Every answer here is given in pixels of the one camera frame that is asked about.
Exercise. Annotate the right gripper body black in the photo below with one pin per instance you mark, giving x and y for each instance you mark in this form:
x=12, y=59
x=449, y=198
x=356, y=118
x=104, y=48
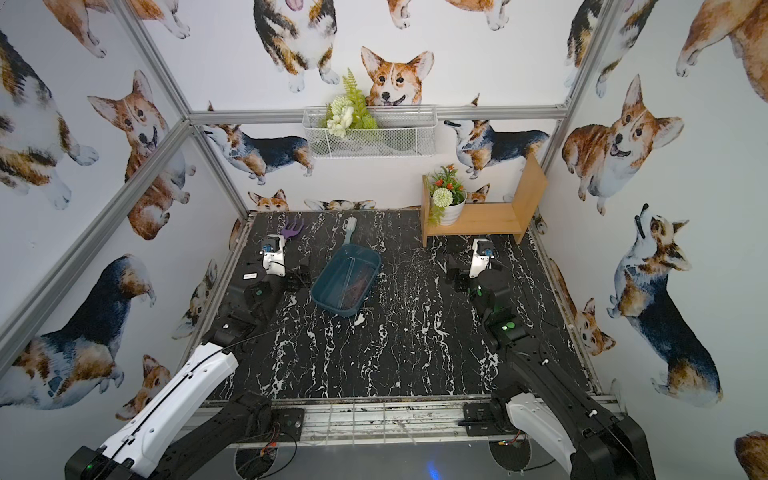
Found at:
x=481, y=283

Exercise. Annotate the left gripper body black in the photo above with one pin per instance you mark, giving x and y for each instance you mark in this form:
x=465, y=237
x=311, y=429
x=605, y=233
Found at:
x=294, y=274

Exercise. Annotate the clear straight ruler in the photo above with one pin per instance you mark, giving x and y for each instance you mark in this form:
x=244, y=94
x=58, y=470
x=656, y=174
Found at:
x=344, y=271

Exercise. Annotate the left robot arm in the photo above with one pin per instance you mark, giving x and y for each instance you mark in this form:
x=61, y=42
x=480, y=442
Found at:
x=152, y=446

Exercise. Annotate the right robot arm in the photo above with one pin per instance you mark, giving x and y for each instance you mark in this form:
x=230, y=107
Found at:
x=587, y=440

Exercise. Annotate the teal plastic storage box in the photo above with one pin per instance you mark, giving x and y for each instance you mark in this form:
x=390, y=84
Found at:
x=320, y=288

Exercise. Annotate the purple pink toy fork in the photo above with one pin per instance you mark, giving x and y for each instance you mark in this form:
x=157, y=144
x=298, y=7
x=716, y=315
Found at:
x=293, y=229

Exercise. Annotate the wooden corner shelf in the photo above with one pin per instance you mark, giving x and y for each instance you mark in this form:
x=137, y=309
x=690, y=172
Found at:
x=492, y=218

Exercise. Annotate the potted flower white pot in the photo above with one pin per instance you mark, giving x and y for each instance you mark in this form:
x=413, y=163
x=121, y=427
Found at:
x=447, y=196

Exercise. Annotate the white green artificial flowers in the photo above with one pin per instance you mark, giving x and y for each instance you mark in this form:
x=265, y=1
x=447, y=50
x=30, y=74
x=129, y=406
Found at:
x=349, y=111

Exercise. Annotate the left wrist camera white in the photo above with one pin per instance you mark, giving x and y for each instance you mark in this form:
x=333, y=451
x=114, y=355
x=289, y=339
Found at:
x=272, y=253

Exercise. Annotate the light teal brush handle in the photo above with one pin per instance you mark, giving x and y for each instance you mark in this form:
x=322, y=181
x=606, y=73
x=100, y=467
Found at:
x=349, y=227

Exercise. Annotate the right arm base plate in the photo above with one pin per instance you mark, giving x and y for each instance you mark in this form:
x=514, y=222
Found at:
x=492, y=418

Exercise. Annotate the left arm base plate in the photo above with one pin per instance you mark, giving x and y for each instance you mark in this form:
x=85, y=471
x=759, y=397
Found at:
x=265, y=425

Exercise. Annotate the white wire wall basket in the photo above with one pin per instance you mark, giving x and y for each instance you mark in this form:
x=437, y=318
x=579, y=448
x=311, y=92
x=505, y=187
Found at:
x=391, y=132

